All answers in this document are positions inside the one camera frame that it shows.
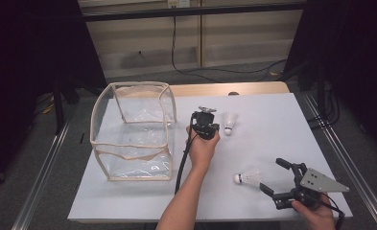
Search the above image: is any clear storage bag beige trim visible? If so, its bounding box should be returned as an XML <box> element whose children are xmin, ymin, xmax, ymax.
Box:
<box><xmin>89</xmin><ymin>80</ymin><xmax>178</xmax><ymax>182</ymax></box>

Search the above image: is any white wall socket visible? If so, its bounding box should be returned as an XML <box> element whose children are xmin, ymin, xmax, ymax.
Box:
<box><xmin>167</xmin><ymin>0</ymin><xmax>191</xmax><ymax>9</ymax></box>

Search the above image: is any dark curtain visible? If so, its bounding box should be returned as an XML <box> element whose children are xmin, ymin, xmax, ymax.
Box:
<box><xmin>0</xmin><ymin>0</ymin><xmax>107</xmax><ymax>193</ymax></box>
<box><xmin>285</xmin><ymin>0</ymin><xmax>377</xmax><ymax>157</ymax></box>

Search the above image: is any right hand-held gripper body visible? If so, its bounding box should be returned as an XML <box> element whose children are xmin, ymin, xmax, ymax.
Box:
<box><xmin>271</xmin><ymin>162</ymin><xmax>350</xmax><ymax>211</ymax></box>

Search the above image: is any metal floor rail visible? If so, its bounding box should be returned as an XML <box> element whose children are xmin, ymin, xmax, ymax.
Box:
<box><xmin>12</xmin><ymin>118</ymin><xmax>72</xmax><ymax>230</ymax></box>
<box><xmin>302</xmin><ymin>94</ymin><xmax>377</xmax><ymax>230</ymax></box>

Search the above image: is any white table cover sheet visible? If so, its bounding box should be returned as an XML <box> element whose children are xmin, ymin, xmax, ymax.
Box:
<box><xmin>66</xmin><ymin>92</ymin><xmax>353</xmax><ymax>223</ymax></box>

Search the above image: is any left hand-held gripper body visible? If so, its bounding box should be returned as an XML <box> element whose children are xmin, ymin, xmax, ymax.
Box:
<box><xmin>190</xmin><ymin>105</ymin><xmax>221</xmax><ymax>141</ymax></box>

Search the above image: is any person's right hand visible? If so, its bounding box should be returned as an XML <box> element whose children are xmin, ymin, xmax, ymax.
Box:
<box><xmin>291</xmin><ymin>193</ymin><xmax>337</xmax><ymax>230</ymax></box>

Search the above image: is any black metal stand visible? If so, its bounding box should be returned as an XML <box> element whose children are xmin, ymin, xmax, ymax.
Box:
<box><xmin>53</xmin><ymin>76</ymin><xmax>82</xmax><ymax>133</ymax></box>

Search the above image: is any white feather shuttlecock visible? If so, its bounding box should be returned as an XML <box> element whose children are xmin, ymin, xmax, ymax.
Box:
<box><xmin>233</xmin><ymin>170</ymin><xmax>261</xmax><ymax>188</ymax></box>
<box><xmin>222</xmin><ymin>111</ymin><xmax>239</xmax><ymax>137</ymax></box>

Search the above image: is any black wall cable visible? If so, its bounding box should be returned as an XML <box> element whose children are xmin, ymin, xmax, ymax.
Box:
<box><xmin>171</xmin><ymin>15</ymin><xmax>288</xmax><ymax>83</ymax></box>

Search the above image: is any black horizontal bar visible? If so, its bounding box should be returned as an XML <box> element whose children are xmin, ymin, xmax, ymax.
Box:
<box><xmin>80</xmin><ymin>2</ymin><xmax>307</xmax><ymax>23</ymax></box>

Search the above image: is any person's left hand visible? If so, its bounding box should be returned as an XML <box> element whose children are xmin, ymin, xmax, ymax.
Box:
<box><xmin>185</xmin><ymin>125</ymin><xmax>222</xmax><ymax>172</ymax></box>

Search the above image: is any wooden table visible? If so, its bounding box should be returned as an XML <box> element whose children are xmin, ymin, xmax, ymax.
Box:
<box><xmin>168</xmin><ymin>80</ymin><xmax>291</xmax><ymax>98</ymax></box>

